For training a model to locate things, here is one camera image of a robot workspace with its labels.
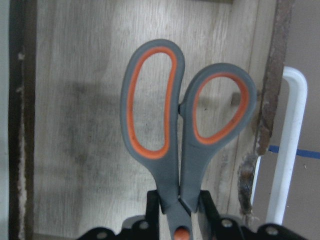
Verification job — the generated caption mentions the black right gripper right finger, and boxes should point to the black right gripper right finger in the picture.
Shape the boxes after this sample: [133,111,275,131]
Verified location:
[198,190,220,240]

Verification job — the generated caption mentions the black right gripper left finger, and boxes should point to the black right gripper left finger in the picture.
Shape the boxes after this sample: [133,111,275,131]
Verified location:
[145,190,160,240]

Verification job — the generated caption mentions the grey orange scissors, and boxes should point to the grey orange scissors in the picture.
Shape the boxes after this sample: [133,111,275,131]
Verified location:
[120,39,257,240]

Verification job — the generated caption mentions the brown wooden drawer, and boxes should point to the brown wooden drawer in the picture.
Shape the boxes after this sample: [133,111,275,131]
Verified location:
[8,0,294,240]

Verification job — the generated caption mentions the white drawer handle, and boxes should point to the white drawer handle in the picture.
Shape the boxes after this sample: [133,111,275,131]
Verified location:
[265,66,308,225]

